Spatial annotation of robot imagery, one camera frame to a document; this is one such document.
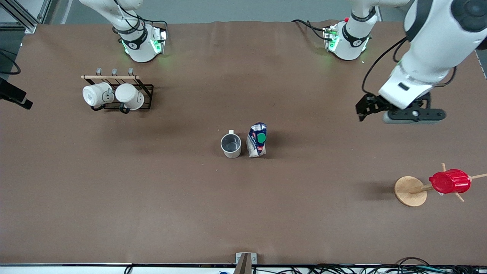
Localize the blue white milk carton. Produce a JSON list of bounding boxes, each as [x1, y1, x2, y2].
[[246, 122, 268, 158]]

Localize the white mug grey interior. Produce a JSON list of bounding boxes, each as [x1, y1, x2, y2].
[[220, 130, 242, 159]]

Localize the red plastic cup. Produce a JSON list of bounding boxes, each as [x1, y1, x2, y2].
[[429, 169, 472, 194]]

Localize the white mug with bottom label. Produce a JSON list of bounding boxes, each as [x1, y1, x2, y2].
[[83, 82, 115, 108]]

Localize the wooden mug tree stand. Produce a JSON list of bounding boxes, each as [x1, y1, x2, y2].
[[394, 163, 487, 207]]

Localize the plain white mug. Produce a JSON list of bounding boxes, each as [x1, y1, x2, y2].
[[115, 83, 145, 111]]

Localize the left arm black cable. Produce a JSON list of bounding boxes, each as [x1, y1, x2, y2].
[[361, 36, 457, 96]]

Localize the aluminium frame profile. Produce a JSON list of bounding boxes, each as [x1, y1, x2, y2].
[[0, 0, 52, 34]]

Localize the black wire mug rack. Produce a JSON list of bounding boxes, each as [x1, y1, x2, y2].
[[81, 67, 154, 114]]

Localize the black cable on table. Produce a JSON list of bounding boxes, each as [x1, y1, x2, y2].
[[292, 19, 335, 41]]

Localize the black cable bundle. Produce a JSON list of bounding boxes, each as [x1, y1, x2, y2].
[[304, 257, 487, 274]]

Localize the metal wooden mount bracket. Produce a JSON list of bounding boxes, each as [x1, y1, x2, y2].
[[235, 252, 258, 274]]

